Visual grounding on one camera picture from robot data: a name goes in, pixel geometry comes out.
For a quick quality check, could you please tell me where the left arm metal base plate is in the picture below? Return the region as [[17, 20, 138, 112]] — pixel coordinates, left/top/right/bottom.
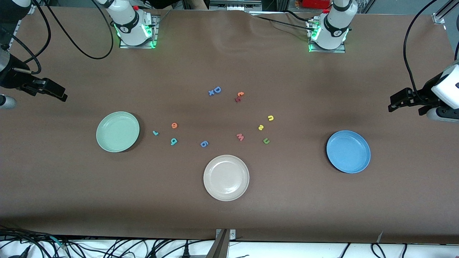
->
[[308, 20, 346, 53]]

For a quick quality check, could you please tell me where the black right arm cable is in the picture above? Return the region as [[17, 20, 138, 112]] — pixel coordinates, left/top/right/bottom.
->
[[0, 0, 114, 74]]

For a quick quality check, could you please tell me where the grey device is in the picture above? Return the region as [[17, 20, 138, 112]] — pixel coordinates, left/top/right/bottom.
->
[[209, 0, 262, 11]]

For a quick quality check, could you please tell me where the blue round plate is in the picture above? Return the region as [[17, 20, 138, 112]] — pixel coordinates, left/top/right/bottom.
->
[[326, 130, 371, 174]]

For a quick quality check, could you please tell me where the brown table cover sheet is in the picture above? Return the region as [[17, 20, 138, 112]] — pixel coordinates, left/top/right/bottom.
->
[[0, 6, 459, 245]]

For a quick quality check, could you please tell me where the aluminium leg profile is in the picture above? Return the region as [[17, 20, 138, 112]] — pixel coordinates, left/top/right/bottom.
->
[[205, 229, 231, 258]]

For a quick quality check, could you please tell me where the aluminium frame corner bar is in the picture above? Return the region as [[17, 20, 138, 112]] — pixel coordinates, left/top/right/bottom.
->
[[431, 0, 459, 25]]

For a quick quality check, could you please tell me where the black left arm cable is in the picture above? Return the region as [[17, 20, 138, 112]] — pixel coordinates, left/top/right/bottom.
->
[[403, 0, 459, 102]]

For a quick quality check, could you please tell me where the aluminium frame edge strip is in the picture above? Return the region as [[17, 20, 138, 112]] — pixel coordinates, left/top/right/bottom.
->
[[7, 4, 36, 51]]

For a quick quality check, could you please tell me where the black base power cable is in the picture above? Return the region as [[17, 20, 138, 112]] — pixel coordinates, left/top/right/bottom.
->
[[283, 10, 316, 23], [251, 14, 312, 29]]

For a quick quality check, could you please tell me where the green round plate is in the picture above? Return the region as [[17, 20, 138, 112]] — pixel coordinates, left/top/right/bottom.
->
[[96, 111, 140, 153]]

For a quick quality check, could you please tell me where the teal floor cable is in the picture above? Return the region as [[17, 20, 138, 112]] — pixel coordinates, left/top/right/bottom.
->
[[50, 236, 68, 250]]

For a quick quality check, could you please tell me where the small metal bracket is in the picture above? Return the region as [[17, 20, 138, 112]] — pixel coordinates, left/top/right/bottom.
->
[[215, 229, 237, 240]]

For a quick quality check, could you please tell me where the red box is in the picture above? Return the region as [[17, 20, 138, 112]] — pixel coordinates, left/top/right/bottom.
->
[[302, 0, 331, 9]]

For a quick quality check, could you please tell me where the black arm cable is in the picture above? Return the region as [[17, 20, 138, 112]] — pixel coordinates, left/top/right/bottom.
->
[[0, 0, 114, 74], [403, 0, 459, 102]]

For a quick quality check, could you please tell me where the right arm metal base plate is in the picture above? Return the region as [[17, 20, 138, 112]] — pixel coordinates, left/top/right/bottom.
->
[[119, 14, 159, 49]]

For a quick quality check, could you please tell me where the beige round plate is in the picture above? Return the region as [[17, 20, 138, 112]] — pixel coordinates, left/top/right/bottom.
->
[[203, 154, 250, 202]]

